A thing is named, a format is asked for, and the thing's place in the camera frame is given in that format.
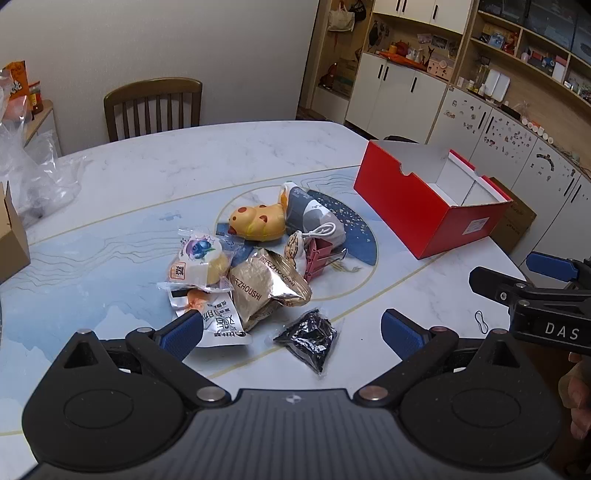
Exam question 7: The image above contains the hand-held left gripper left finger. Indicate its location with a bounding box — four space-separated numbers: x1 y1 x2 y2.
62 310 232 409

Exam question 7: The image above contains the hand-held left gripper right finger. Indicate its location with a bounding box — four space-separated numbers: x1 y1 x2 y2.
353 309 527 409

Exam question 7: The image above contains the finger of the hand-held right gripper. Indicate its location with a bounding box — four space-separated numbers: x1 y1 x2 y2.
526 252 591 282
468 267 591 317

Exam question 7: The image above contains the white orange-print snack packet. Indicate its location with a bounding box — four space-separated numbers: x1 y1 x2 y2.
168 288 252 347

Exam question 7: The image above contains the blueberry bun packet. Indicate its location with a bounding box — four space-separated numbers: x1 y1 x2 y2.
157 228 241 294

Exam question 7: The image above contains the gold foil snack packet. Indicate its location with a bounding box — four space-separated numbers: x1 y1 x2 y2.
229 249 313 333

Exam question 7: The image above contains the black small-parts packet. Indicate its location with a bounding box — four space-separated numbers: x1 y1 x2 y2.
273 308 345 379

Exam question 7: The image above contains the pink binder clip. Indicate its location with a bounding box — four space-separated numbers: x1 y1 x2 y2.
302 237 349 282

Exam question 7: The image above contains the red cardboard box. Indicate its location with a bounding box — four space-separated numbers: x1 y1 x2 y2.
353 140 514 260

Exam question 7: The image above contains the yellow spotted animal toy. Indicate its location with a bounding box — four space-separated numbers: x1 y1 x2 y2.
228 202 287 241

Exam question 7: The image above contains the white cable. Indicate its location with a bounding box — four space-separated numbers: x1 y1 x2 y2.
302 222 337 241

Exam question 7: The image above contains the white cat paw toy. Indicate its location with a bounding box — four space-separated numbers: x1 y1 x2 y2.
285 232 306 278

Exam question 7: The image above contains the grey printed pouch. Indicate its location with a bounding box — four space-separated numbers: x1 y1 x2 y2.
279 182 347 247

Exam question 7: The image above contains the white marble patterned desktop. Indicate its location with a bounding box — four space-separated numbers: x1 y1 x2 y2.
0 121 541 439

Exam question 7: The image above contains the person's right hand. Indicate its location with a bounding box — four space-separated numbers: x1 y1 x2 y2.
558 353 591 439

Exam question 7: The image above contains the brown printed carton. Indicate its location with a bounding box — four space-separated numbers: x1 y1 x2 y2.
489 176 539 254

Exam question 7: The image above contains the white stickered low cabinet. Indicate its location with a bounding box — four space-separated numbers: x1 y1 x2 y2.
427 85 591 264

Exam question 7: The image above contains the small brown cardboard box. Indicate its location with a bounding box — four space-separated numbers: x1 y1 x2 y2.
0 181 31 284

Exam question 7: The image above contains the white two-door cabinet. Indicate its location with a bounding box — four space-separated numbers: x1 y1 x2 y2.
345 51 451 139

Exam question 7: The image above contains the clear plastic bag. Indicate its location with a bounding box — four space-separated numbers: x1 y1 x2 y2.
0 65 88 227

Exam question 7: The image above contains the brown wooden chair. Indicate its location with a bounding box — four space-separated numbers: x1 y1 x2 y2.
103 78 204 143

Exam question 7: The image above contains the orange tray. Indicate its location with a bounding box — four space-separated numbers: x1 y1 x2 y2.
376 50 430 70

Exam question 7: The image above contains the open wooden shelf unit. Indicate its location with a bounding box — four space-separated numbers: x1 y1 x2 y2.
299 0 376 123

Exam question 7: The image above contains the red-lidded sauce jar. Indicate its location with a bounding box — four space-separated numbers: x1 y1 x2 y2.
28 80 44 116

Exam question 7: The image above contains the white upper cabinet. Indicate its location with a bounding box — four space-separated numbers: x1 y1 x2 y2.
372 0 477 35

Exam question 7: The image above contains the orange snack bag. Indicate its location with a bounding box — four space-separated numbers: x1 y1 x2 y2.
0 60 31 121

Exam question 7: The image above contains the beige tote bag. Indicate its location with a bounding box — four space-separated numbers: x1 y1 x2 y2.
328 2 356 32

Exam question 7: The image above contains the wooden wall shelving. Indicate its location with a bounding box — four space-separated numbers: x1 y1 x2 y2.
457 0 591 112

